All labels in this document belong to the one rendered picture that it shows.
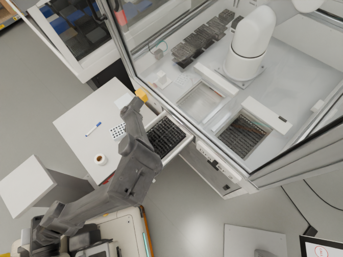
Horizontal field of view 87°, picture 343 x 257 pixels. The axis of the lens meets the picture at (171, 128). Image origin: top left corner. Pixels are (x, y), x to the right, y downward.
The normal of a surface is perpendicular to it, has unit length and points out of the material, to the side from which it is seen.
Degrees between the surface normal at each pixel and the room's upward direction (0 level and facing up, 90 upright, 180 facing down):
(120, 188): 44
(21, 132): 0
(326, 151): 90
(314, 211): 0
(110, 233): 0
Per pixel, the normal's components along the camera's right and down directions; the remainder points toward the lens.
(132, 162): 0.61, -0.18
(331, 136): -0.73, 0.65
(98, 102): -0.08, -0.41
